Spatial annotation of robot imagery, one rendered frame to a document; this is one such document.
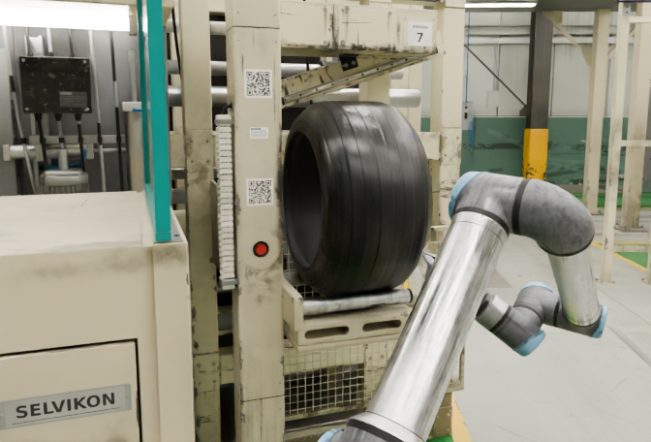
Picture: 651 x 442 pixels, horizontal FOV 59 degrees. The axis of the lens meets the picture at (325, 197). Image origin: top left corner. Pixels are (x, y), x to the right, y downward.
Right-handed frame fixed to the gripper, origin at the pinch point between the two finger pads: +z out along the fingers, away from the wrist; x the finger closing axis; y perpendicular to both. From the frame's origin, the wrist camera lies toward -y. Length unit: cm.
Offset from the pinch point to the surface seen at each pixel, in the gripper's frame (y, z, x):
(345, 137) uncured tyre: -18.2, 35.7, -4.8
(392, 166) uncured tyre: -18.1, 21.6, -2.2
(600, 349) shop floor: 126, -124, 181
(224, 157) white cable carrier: 0, 58, -20
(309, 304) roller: 20.7, 17.0, -23.3
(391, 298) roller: 16.7, 0.4, -5.4
